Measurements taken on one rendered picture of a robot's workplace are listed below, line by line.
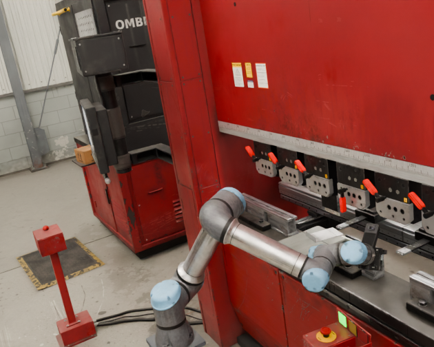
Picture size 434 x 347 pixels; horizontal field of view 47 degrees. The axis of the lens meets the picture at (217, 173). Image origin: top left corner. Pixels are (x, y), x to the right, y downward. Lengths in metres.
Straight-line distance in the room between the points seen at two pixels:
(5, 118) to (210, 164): 6.33
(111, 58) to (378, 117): 1.45
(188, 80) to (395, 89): 1.27
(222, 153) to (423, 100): 1.42
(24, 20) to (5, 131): 1.81
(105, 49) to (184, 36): 0.40
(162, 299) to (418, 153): 1.02
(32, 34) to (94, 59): 6.18
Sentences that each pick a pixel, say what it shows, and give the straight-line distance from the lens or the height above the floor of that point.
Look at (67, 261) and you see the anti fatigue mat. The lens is 4.87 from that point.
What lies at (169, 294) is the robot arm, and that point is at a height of 1.00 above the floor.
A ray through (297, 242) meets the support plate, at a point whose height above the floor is 1.00.
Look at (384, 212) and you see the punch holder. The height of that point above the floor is 1.20.
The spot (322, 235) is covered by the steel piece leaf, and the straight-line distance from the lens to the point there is 2.15.
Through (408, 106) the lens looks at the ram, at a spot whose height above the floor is 1.59.
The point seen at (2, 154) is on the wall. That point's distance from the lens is 8.84.
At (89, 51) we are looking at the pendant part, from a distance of 2.64.
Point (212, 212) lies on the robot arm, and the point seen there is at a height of 1.33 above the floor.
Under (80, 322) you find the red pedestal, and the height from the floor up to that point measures 0.12.
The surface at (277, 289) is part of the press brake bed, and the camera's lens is 2.48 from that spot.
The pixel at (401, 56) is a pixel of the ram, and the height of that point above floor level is 1.74.
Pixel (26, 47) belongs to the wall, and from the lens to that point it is 8.79.
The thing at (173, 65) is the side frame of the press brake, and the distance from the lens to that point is 2.60.
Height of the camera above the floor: 1.93
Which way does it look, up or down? 17 degrees down
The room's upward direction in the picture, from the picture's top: 9 degrees counter-clockwise
